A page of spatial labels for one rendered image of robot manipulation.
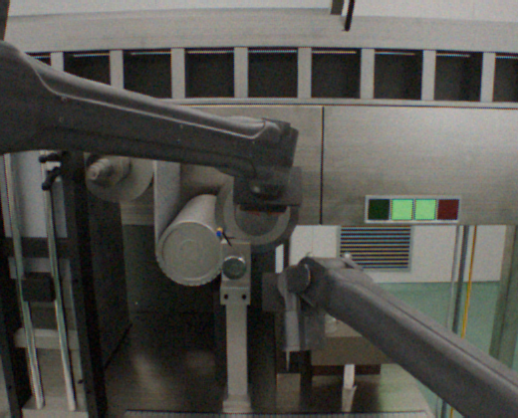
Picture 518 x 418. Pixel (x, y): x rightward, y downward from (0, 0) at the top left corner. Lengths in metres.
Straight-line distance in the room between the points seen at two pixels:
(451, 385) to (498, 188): 0.86
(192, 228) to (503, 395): 0.56
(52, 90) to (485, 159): 1.10
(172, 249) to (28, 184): 0.27
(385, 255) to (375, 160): 2.62
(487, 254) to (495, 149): 2.85
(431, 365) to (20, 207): 0.63
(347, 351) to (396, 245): 2.90
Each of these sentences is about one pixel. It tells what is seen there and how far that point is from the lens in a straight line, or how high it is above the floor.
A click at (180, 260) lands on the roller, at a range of 0.83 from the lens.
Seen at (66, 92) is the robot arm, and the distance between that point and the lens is 0.29.
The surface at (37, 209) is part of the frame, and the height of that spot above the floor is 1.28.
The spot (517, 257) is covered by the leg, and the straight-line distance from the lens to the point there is 1.54.
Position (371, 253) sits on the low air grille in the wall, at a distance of 3.69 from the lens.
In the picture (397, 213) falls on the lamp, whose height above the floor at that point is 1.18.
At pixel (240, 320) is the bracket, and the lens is 0.82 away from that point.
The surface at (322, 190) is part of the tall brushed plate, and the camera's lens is 1.13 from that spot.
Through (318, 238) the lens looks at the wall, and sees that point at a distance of 3.60.
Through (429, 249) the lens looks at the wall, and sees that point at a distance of 3.84.
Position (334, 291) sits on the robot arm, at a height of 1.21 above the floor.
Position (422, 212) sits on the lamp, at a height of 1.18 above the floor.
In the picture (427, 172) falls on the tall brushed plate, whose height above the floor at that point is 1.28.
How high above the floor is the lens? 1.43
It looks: 11 degrees down
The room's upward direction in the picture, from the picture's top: straight up
